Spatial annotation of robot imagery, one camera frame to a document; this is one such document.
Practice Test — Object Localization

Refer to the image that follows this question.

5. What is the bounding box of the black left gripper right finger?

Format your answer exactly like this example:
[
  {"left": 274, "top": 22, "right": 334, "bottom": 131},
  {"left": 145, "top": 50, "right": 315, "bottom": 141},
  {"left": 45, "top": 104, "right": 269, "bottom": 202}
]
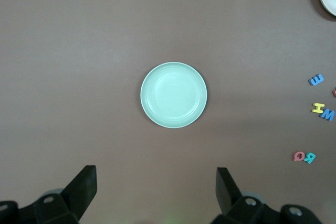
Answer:
[{"left": 209, "top": 167, "right": 323, "bottom": 224}]

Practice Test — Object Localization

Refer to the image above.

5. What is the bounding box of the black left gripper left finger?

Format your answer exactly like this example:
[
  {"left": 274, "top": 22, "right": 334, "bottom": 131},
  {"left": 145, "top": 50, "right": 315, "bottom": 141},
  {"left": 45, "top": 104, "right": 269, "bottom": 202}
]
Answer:
[{"left": 0, "top": 165, "right": 98, "bottom": 224}]

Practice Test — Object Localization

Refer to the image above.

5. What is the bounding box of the red foam letter Q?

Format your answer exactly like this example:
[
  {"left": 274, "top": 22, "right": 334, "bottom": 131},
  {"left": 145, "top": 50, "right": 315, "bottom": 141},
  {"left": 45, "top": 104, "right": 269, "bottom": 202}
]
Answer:
[{"left": 291, "top": 150, "right": 306, "bottom": 162}]

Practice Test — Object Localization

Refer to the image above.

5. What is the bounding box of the teal foam letter R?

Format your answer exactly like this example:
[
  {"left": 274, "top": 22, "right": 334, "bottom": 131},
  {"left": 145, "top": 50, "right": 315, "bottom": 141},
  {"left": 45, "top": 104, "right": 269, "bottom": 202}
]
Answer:
[{"left": 303, "top": 152, "right": 317, "bottom": 164}]

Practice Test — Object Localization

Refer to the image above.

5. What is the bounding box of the yellow foam letter H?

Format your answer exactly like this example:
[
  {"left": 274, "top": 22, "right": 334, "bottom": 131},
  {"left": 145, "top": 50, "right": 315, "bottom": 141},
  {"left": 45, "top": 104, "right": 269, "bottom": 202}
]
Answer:
[{"left": 311, "top": 102, "right": 326, "bottom": 114}]

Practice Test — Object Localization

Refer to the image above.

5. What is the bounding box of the blue capital letter W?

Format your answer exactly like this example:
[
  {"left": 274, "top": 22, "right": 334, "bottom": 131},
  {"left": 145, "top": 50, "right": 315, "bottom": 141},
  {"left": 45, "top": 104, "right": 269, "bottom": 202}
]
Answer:
[{"left": 319, "top": 108, "right": 336, "bottom": 122}]

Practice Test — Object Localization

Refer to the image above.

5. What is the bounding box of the blue small letter m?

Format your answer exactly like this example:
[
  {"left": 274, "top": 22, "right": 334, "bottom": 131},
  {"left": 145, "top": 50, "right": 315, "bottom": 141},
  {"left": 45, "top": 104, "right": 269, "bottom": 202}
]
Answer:
[{"left": 308, "top": 73, "right": 325, "bottom": 87}]

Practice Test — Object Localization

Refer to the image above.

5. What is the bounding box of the green plate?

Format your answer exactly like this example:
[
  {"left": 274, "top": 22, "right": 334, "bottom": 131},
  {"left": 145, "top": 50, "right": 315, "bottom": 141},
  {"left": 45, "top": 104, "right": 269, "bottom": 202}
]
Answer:
[{"left": 140, "top": 61, "right": 208, "bottom": 129}]

